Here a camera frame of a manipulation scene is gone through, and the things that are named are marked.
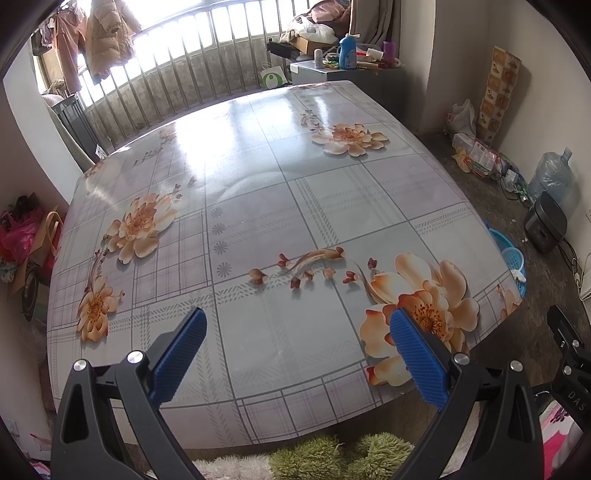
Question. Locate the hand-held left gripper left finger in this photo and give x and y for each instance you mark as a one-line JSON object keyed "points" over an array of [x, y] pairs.
{"points": [[178, 355]]}

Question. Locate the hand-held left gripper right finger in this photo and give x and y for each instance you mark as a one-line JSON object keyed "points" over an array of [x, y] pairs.
{"points": [[418, 360]]}

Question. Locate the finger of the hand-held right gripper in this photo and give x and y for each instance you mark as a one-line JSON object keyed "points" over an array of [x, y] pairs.
{"points": [[575, 374]]}

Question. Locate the blue plastic basket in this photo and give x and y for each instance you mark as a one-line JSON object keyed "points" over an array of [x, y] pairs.
{"points": [[508, 256]]}

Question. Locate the pink floral cloth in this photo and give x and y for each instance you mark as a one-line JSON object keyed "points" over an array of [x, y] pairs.
{"points": [[561, 443]]}

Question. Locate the green fluffy garment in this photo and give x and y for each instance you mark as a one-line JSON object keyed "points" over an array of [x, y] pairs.
{"points": [[341, 457]]}

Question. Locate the white fluffy garment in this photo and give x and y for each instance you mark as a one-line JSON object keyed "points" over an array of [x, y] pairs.
{"points": [[231, 468]]}

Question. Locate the black rice cooker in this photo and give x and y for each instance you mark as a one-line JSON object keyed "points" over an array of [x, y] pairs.
{"points": [[545, 224]]}

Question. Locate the black round pot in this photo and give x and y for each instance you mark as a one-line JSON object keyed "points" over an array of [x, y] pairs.
{"points": [[33, 293]]}

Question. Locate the tan paper bag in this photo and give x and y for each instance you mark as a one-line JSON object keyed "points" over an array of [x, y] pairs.
{"points": [[48, 240]]}

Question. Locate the floral tablecloth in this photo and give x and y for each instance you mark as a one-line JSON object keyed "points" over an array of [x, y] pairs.
{"points": [[277, 207]]}

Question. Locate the red plastic bag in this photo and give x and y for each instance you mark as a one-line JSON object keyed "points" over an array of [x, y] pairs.
{"points": [[18, 237]]}

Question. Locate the large clear water jug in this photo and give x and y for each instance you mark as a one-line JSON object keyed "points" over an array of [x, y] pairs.
{"points": [[551, 175]]}

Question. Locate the pile of printed packets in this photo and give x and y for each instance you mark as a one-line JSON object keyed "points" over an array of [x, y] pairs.
{"points": [[478, 157]]}

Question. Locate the grey slatted cabinet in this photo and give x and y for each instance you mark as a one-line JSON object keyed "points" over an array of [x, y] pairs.
{"points": [[74, 129]]}

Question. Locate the metal railing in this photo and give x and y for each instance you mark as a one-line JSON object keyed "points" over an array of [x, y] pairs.
{"points": [[194, 78]]}

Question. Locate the tall patterned cardboard box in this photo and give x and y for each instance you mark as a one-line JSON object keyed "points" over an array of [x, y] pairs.
{"points": [[498, 92]]}

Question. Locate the white paper bag green logo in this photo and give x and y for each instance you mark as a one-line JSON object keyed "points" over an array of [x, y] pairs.
{"points": [[274, 77]]}

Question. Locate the purple cup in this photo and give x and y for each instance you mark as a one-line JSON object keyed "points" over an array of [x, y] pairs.
{"points": [[389, 50]]}

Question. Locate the blue detergent bottle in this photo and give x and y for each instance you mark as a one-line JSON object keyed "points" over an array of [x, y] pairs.
{"points": [[347, 53]]}

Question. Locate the small white bottle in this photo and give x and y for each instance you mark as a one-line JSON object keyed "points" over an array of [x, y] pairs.
{"points": [[319, 59]]}

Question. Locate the beige puffer coat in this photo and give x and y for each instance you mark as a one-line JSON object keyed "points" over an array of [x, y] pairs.
{"points": [[111, 41]]}

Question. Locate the grey curtain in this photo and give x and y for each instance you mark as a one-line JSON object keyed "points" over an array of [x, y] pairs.
{"points": [[376, 21]]}

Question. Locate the white crumpled plastic bag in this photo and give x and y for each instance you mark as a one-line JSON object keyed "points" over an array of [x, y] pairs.
{"points": [[311, 30]]}

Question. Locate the brown cloth bundle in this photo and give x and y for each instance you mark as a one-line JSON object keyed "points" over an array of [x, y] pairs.
{"points": [[330, 10]]}

